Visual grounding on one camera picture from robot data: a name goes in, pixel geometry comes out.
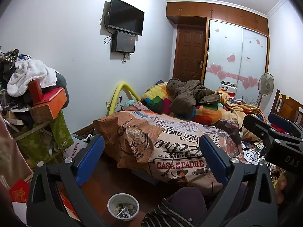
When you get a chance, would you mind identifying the olive padded jacket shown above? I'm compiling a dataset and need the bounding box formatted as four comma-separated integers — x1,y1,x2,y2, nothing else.
166,78,220,114

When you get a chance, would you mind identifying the red floral box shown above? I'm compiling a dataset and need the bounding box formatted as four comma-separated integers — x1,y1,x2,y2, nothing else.
58,187,82,221

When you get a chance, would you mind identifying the dark trouser leg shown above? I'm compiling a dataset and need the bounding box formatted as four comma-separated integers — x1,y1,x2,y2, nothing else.
163,186,207,227

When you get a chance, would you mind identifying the yellow foam tube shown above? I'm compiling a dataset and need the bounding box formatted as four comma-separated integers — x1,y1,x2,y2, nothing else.
106,82,142,116

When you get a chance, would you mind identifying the brown wooden door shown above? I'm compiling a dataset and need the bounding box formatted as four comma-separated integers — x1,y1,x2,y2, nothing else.
172,24,207,83

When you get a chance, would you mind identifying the black white striped garment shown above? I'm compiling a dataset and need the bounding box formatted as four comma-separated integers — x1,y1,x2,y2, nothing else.
141,199,190,227

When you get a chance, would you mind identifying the white towel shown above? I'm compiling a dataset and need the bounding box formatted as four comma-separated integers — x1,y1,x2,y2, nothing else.
7,59,61,97

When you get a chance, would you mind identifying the dark red box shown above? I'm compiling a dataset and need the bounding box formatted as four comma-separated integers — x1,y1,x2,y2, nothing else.
28,79,45,104

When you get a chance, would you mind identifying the white plastic bucket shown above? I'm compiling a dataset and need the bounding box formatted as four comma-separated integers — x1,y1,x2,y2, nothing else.
107,193,140,221

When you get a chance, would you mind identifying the black wall television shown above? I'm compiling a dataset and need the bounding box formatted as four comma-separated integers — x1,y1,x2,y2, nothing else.
104,0,145,36

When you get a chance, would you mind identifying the red paper envelope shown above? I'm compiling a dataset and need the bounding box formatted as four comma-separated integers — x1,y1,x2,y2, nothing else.
9,179,31,204

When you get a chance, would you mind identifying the black speaker box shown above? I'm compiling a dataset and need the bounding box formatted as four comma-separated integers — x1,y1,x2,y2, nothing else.
111,30,136,54

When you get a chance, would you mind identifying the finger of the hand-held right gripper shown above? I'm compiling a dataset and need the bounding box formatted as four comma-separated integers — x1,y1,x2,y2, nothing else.
244,115,303,147
269,112,303,138

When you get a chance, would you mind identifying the standing fan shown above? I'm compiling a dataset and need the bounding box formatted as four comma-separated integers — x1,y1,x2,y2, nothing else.
257,73,275,109

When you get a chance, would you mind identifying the colourful patchwork quilt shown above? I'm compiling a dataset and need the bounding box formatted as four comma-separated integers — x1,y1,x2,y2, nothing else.
142,82,228,123

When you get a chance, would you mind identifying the dark grey cushion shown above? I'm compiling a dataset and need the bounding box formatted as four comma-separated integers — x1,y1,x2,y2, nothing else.
54,72,69,107

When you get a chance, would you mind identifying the yellow printed blanket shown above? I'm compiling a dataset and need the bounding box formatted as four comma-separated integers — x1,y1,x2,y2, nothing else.
215,88,268,142

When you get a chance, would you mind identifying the wooden headboard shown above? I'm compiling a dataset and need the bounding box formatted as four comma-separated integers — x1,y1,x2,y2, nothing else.
270,89,303,126

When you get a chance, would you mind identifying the dark plastic bag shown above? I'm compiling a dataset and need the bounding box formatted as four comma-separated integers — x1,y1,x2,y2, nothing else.
213,119,239,135

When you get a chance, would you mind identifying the white round device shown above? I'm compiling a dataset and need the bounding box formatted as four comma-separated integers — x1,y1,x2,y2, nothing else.
243,150,258,163

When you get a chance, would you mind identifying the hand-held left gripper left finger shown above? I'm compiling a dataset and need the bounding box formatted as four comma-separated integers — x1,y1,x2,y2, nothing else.
26,134,107,227

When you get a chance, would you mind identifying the orange box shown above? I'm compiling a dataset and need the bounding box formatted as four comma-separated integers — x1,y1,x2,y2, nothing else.
30,87,68,123

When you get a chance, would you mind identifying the leopard print cloth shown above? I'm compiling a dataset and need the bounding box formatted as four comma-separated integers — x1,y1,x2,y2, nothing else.
3,49,19,62

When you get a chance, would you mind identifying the white plastic bag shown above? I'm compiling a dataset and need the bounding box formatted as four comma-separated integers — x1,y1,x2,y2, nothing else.
63,135,93,163

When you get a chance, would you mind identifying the person's right hand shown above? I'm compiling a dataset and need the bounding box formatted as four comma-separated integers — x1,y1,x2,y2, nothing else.
273,170,288,205

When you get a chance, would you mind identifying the wooden wardrobe with sliding doors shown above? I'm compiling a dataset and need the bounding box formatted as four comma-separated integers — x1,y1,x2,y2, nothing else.
166,1,270,107

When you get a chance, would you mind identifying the green leaf-print bag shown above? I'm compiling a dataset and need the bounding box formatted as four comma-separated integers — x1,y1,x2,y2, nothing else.
48,110,74,150
14,120,57,163

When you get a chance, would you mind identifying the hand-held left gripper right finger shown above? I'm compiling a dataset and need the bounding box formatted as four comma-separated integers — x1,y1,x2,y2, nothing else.
199,135,278,227

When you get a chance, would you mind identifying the brown shiny cloth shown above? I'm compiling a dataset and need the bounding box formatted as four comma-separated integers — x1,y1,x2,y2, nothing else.
0,113,34,190

